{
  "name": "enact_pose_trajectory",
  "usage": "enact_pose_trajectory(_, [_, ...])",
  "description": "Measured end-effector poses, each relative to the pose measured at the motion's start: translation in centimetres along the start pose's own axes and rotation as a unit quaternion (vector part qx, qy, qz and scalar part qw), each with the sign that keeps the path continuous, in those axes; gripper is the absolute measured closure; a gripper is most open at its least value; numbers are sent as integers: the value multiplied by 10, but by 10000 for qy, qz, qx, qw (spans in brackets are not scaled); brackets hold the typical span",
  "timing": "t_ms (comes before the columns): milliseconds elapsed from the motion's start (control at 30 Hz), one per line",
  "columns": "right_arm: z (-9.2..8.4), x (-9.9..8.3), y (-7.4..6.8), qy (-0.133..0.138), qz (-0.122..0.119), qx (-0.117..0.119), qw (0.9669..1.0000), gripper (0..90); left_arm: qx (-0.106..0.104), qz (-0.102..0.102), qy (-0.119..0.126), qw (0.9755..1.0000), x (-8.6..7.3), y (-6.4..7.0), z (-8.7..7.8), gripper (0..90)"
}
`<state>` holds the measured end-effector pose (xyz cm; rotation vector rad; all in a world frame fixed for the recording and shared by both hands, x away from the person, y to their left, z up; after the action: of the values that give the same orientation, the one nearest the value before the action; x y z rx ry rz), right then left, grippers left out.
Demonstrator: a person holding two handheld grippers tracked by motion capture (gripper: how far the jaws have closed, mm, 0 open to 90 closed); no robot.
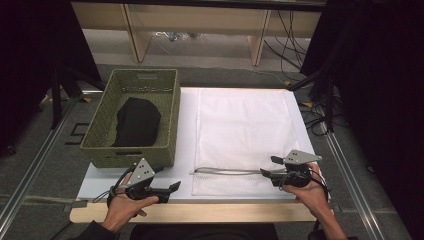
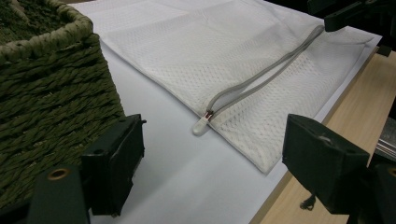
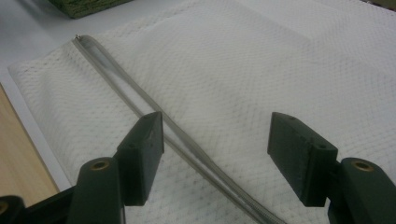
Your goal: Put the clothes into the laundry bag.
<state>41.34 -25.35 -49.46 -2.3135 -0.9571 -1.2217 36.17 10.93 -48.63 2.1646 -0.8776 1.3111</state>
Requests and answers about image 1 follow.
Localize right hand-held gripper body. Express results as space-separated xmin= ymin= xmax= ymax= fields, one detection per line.
xmin=271 ymin=149 xmax=323 ymax=188

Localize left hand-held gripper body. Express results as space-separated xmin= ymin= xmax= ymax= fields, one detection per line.
xmin=125 ymin=158 xmax=171 ymax=204

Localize white mesh laundry bag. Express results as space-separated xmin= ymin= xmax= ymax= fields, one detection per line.
xmin=190 ymin=88 xmax=318 ymax=197

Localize person's right hand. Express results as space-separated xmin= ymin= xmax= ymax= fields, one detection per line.
xmin=283 ymin=162 xmax=334 ymax=219

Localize person's left hand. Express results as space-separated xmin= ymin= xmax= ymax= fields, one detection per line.
xmin=102 ymin=173 xmax=160 ymax=233

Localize white table mat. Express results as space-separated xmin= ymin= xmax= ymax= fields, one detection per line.
xmin=77 ymin=86 xmax=332 ymax=202

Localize black cloth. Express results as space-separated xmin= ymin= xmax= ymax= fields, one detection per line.
xmin=111 ymin=96 xmax=163 ymax=148

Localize green woven basket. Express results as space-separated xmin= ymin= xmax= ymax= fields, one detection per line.
xmin=79 ymin=68 xmax=182 ymax=169

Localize black metal stand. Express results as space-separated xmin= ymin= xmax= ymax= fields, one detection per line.
xmin=49 ymin=65 xmax=105 ymax=130
xmin=287 ymin=19 xmax=336 ymax=133

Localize black curtain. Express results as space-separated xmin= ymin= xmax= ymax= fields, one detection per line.
xmin=0 ymin=0 xmax=103 ymax=158
xmin=299 ymin=0 xmax=424 ymax=240

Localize clear plastic bag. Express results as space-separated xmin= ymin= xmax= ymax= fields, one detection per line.
xmin=154 ymin=31 xmax=203 ymax=43

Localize light wooden desk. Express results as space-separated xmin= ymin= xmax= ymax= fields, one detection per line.
xmin=71 ymin=0 xmax=328 ymax=67

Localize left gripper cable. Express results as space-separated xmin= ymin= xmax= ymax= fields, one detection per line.
xmin=91 ymin=165 xmax=136 ymax=208

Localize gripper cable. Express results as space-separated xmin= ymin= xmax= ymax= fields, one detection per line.
xmin=91 ymin=165 xmax=136 ymax=208
xmin=279 ymin=166 xmax=332 ymax=201

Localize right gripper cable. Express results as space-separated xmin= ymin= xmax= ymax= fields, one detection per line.
xmin=279 ymin=166 xmax=332 ymax=201

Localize black floor cables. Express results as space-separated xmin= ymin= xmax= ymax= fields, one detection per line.
xmin=299 ymin=96 xmax=334 ymax=137

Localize metal floor rail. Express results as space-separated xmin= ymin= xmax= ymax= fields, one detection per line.
xmin=0 ymin=89 xmax=104 ymax=236
xmin=318 ymin=121 xmax=389 ymax=240

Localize black hanging cables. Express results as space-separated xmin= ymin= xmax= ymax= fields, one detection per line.
xmin=263 ymin=9 xmax=312 ymax=73

